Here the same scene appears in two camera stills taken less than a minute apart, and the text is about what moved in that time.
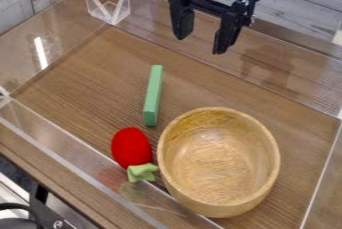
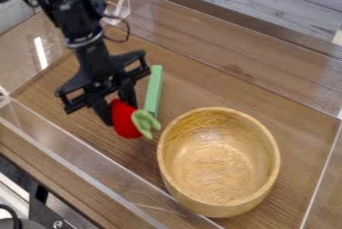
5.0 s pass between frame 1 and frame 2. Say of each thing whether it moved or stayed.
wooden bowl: stayed
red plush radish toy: moved
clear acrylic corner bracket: stayed
